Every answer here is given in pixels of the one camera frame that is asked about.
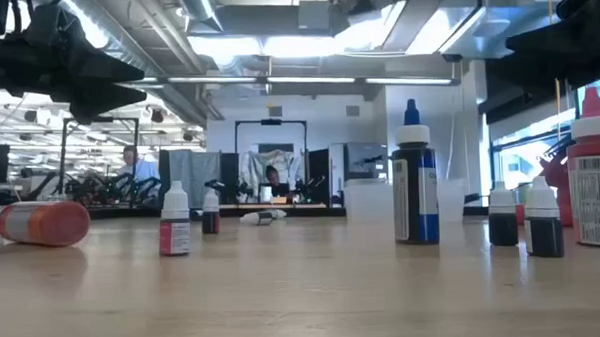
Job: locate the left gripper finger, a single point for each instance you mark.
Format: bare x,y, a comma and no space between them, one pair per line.
102,101
86,66

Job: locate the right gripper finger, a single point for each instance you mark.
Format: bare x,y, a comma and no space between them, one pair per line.
575,36
567,70

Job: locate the large pink-capped red bottle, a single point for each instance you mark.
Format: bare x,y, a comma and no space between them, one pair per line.
596,188

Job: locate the large orange food coloring bottle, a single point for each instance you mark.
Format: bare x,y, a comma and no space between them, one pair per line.
47,225

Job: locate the small white ball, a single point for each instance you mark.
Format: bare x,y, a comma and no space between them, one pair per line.
545,237
175,238

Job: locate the small food coloring bottle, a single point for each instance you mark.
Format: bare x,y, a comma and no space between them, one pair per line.
503,229
211,222
264,218

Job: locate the black background robot arm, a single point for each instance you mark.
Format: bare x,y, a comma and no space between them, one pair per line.
85,191
308,188
223,188
135,189

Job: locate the person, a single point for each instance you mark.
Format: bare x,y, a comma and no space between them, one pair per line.
276,182
139,170

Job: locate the red desk lamp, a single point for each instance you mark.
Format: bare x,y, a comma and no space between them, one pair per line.
555,179

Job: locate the LED tube light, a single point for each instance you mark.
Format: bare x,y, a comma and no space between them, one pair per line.
212,80
311,80
408,81

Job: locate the grey partition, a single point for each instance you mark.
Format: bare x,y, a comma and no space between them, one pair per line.
192,177

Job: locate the white draped cloth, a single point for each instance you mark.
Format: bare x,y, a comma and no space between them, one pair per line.
260,165

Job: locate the grey display panel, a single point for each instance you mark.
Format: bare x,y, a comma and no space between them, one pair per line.
364,151

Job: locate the black partition panel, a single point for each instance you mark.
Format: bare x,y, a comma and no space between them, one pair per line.
319,173

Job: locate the grey ceiling box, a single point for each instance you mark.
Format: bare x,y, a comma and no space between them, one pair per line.
314,15

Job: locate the clear plastic container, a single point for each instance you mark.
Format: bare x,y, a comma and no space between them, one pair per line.
368,201

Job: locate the silver ventilation duct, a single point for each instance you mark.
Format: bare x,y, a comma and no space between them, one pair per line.
125,44

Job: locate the black station frame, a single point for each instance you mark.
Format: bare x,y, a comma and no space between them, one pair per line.
271,122
64,157

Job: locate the black aluminium table frame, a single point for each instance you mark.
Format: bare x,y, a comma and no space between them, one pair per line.
306,211

